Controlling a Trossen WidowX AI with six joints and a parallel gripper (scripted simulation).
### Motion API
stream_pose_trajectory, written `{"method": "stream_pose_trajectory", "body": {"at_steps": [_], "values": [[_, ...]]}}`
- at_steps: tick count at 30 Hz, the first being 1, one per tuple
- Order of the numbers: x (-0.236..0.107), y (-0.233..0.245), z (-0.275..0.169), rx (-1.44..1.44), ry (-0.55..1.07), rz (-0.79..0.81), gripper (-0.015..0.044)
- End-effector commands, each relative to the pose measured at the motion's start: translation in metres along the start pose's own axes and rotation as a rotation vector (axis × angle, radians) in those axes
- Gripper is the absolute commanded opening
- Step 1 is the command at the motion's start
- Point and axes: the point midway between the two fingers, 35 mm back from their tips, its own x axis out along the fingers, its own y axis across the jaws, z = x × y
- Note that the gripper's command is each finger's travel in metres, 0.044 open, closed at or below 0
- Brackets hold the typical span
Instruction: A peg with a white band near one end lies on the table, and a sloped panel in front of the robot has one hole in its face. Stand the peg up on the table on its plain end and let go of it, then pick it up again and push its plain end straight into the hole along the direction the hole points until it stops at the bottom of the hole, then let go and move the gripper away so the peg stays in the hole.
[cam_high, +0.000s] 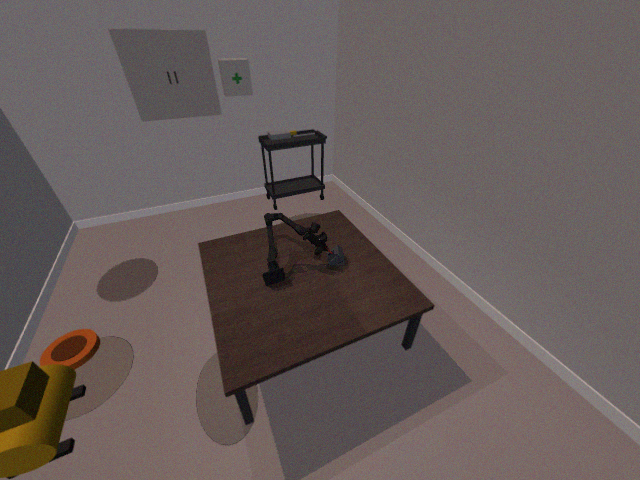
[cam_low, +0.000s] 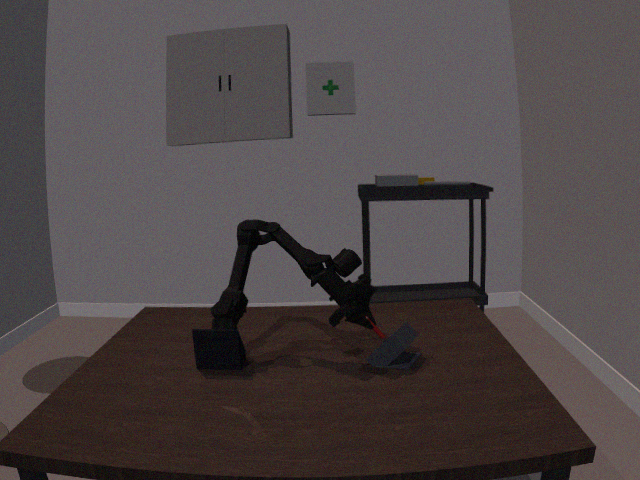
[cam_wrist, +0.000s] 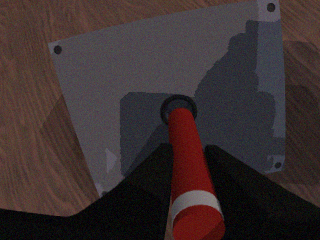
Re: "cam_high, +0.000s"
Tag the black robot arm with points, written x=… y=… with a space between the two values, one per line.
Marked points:
x=269 y=218

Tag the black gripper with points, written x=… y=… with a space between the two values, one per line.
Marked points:
x=320 y=247

